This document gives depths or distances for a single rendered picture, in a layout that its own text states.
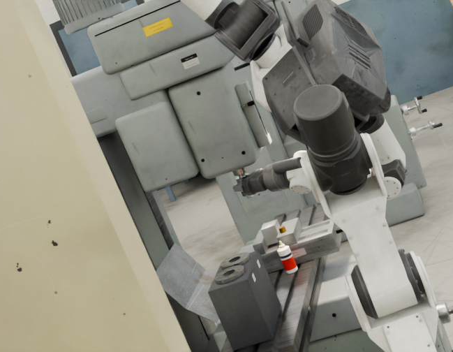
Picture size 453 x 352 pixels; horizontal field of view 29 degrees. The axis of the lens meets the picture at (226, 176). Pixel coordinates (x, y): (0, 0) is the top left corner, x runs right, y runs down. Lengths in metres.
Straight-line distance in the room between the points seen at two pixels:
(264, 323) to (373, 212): 0.47
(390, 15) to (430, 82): 0.81
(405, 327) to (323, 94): 0.64
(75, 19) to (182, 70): 0.37
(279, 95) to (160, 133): 0.59
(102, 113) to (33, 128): 1.78
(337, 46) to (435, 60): 7.10
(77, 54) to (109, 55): 7.13
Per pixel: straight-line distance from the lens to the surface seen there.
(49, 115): 0.98
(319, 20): 2.28
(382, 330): 2.27
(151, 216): 3.00
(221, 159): 2.71
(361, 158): 2.08
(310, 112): 1.96
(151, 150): 2.74
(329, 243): 2.87
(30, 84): 0.98
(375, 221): 2.17
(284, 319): 2.57
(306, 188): 2.65
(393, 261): 2.19
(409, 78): 9.30
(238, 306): 2.41
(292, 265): 2.84
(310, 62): 2.22
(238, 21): 2.26
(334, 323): 2.78
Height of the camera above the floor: 1.86
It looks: 12 degrees down
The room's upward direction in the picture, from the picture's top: 23 degrees counter-clockwise
